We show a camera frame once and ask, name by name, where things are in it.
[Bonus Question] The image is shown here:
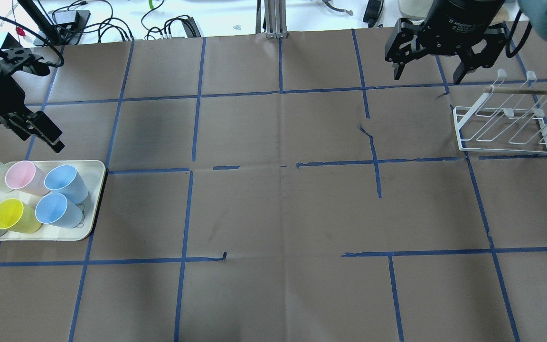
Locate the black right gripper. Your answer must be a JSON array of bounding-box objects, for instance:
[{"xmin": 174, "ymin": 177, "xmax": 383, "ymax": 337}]
[{"xmin": 385, "ymin": 0, "xmax": 507, "ymax": 85}]

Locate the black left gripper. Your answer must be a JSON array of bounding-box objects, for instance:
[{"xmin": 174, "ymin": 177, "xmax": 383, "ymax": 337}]
[{"xmin": 0, "ymin": 76, "xmax": 65, "ymax": 153}]

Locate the light blue ikea cup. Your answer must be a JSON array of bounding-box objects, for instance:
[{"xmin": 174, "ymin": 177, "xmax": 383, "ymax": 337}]
[{"xmin": 44, "ymin": 164, "xmax": 89, "ymax": 204}]

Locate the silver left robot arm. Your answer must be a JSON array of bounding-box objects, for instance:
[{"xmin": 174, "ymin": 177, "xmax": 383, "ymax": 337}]
[{"xmin": 0, "ymin": 47, "xmax": 65, "ymax": 153}]

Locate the pink plastic cup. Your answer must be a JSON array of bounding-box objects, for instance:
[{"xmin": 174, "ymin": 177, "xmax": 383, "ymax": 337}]
[{"xmin": 4, "ymin": 161, "xmax": 50, "ymax": 196}]

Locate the blue plastic cup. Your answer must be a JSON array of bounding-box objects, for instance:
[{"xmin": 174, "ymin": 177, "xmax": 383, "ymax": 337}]
[{"xmin": 35, "ymin": 193, "xmax": 83, "ymax": 228}]

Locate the yellow plastic cup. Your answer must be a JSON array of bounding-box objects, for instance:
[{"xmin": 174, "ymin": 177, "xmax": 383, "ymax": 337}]
[{"xmin": 0, "ymin": 199, "xmax": 43, "ymax": 234}]

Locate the cream plastic tray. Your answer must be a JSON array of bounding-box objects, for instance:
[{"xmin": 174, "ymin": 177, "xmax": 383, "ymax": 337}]
[{"xmin": 0, "ymin": 160, "xmax": 106, "ymax": 242}]

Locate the black power adapter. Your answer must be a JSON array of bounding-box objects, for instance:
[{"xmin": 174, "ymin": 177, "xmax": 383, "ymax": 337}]
[{"xmin": 363, "ymin": 0, "xmax": 384, "ymax": 28}]

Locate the black monitor stand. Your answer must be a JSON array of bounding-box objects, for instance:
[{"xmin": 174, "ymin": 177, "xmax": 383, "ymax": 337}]
[{"xmin": 17, "ymin": 0, "xmax": 91, "ymax": 46}]

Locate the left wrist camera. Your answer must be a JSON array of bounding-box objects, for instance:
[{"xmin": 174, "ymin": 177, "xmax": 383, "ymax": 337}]
[{"xmin": 0, "ymin": 48, "xmax": 51, "ymax": 76}]

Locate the white wire cup rack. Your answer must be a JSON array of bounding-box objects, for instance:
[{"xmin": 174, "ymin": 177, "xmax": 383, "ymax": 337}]
[{"xmin": 453, "ymin": 69, "xmax": 547, "ymax": 154}]

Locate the aluminium frame post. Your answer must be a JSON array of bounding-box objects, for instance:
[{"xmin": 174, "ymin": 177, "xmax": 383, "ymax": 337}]
[{"xmin": 263, "ymin": 0, "xmax": 288, "ymax": 39}]

